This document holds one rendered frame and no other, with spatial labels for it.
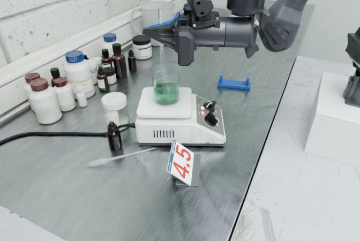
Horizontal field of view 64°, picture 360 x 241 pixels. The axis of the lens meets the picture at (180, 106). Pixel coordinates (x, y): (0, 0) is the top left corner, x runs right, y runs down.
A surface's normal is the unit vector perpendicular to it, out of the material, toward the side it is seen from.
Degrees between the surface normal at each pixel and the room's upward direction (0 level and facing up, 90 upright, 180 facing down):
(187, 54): 90
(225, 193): 0
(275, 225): 0
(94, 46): 90
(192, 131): 90
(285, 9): 63
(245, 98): 0
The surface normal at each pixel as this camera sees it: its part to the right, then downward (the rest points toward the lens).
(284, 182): -0.01, -0.83
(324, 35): -0.44, 0.51
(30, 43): 0.90, 0.23
